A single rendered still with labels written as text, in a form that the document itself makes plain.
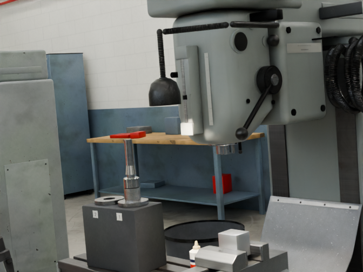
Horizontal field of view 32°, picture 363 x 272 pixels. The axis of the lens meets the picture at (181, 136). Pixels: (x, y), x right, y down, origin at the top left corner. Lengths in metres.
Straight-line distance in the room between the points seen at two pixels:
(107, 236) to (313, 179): 0.62
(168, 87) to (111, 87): 7.41
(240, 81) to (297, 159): 0.50
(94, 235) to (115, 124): 6.88
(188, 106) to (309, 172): 0.55
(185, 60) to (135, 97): 6.92
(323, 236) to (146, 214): 0.51
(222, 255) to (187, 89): 0.41
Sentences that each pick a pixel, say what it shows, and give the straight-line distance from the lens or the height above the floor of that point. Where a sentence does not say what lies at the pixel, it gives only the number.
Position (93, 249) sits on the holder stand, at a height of 0.99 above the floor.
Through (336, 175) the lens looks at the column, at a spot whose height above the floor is 1.17.
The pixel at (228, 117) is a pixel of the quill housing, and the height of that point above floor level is 1.38.
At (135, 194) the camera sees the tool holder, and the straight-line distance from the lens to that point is 1.84.
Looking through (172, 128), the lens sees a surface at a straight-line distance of 7.44.
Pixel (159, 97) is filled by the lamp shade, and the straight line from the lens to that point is 1.39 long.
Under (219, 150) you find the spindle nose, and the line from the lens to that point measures 1.58.
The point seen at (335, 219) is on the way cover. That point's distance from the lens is 1.86.
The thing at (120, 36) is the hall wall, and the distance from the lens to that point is 8.58.
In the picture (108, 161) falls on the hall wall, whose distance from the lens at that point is 8.99.
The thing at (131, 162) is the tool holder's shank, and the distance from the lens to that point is 1.84.
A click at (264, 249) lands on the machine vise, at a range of 1.64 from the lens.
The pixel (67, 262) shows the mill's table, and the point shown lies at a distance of 2.05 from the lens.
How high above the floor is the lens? 1.46
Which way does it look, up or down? 5 degrees down
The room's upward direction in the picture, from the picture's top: 4 degrees counter-clockwise
